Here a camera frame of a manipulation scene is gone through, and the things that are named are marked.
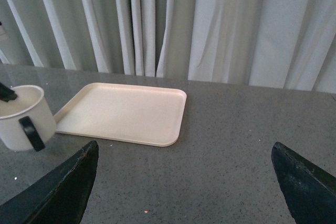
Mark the beige rectangular plastic tray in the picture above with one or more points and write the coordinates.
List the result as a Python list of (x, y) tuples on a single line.
[(127, 113)]

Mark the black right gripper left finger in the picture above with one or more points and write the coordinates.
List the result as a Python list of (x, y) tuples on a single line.
[(61, 196)]

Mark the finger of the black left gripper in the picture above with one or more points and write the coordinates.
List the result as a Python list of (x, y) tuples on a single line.
[(7, 94)]

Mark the white smiley mug black handle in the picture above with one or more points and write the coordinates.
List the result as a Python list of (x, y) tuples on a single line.
[(27, 123)]

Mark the white pleated curtain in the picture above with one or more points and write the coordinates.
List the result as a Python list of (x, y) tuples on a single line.
[(286, 44)]

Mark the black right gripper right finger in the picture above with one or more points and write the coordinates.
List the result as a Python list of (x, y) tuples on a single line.
[(309, 191)]

